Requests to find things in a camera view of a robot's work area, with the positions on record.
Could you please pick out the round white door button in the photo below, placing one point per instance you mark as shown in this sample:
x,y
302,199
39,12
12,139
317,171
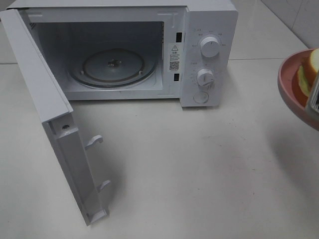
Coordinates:
x,y
201,97

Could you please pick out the white timer knob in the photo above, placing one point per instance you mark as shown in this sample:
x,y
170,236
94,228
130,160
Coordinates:
x,y
205,77

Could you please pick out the white microwave door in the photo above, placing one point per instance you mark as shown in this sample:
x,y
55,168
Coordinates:
x,y
55,113

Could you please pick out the pink round plate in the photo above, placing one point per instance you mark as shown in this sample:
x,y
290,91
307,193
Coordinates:
x,y
289,88

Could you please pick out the white bread sandwich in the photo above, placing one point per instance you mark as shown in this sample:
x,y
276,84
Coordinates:
x,y
307,72

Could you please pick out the glass microwave turntable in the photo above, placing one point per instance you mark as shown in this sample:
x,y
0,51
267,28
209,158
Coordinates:
x,y
113,68

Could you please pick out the white warning label sticker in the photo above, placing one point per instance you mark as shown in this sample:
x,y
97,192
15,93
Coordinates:
x,y
174,57

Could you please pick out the white microwave oven body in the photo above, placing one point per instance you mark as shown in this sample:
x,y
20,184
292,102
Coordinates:
x,y
65,30

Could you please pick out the upper white power knob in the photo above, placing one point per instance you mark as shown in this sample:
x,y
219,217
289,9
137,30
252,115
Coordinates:
x,y
210,46

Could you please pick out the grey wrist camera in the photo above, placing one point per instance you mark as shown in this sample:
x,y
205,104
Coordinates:
x,y
312,105

